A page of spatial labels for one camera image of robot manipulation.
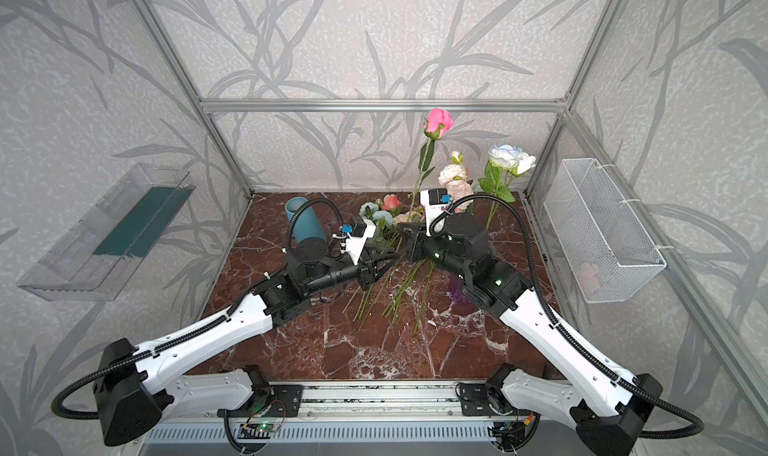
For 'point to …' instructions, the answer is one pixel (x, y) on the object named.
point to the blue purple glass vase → (455, 287)
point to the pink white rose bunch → (392, 310)
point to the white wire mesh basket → (608, 254)
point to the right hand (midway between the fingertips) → (398, 217)
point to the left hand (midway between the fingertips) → (399, 249)
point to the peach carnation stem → (455, 178)
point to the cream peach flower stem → (404, 287)
